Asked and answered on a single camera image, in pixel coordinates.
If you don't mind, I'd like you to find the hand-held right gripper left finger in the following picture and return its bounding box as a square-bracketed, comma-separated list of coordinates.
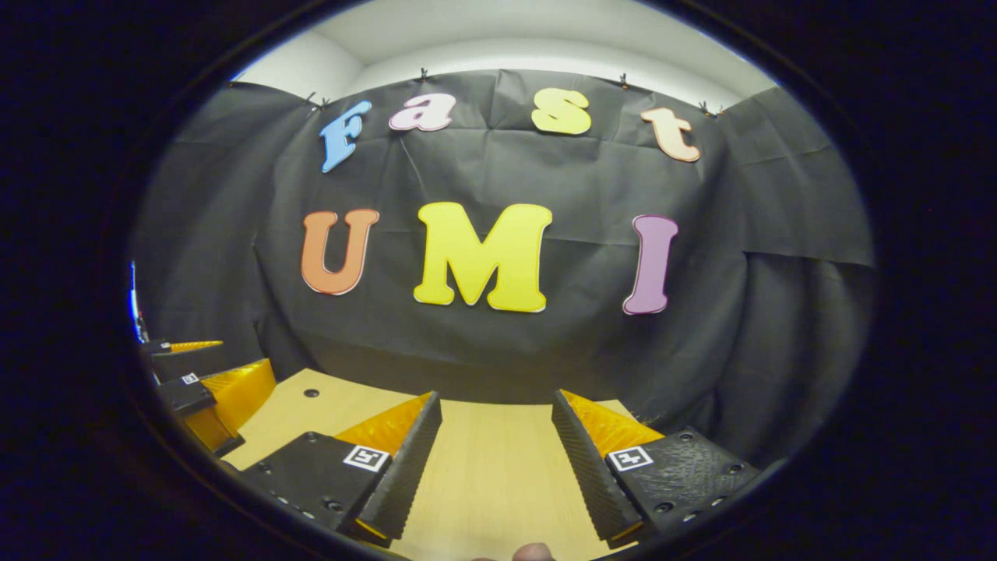
[238, 390, 443, 546]

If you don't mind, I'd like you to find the black backdrop cloth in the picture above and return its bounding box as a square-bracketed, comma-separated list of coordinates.
[129, 69, 877, 468]

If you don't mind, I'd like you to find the row of black cloth clips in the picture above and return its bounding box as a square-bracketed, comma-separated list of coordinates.
[300, 66, 725, 119]

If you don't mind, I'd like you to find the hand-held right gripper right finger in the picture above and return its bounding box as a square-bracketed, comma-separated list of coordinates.
[551, 388, 763, 546]

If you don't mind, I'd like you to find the light wooden desktop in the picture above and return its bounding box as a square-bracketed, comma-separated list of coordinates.
[222, 369, 663, 561]

